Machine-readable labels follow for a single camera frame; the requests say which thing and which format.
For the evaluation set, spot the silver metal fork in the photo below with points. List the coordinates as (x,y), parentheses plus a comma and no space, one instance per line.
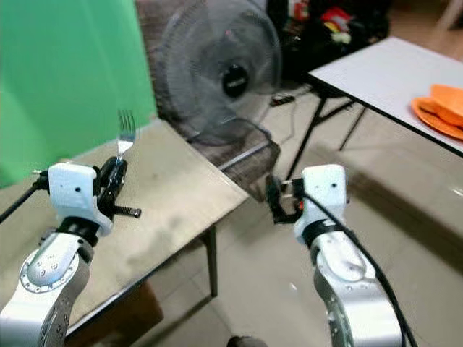
(127,131)

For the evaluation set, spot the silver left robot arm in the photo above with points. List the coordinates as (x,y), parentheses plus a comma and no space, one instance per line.
(47,282)

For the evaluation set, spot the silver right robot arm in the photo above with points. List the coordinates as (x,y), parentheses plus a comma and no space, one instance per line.
(351,289)

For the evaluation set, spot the dark mesh chair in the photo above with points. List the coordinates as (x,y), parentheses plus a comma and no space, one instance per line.
(249,155)

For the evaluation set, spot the green backdrop cloth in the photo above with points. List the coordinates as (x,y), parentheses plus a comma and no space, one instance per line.
(72,72)

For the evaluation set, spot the brown cardboard box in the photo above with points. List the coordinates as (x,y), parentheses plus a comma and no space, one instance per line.
(116,318)

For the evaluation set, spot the grey standing fan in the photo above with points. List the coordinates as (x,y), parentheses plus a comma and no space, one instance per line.
(221,72)

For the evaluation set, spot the white top folding table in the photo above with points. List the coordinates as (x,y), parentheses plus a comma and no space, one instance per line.
(383,76)

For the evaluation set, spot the large orange plate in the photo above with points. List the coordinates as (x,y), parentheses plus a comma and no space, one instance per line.
(434,119)

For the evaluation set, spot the black bag pile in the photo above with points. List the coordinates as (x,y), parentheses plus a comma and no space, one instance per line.
(333,32)

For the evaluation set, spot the small orange plate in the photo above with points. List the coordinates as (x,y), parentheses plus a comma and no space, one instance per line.
(450,97)

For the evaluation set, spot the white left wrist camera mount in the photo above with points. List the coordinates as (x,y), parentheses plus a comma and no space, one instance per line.
(74,191)

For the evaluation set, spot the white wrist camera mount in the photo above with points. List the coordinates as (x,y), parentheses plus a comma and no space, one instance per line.
(325,195)
(74,191)

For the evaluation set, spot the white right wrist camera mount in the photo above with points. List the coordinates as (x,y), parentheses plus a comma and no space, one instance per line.
(325,195)

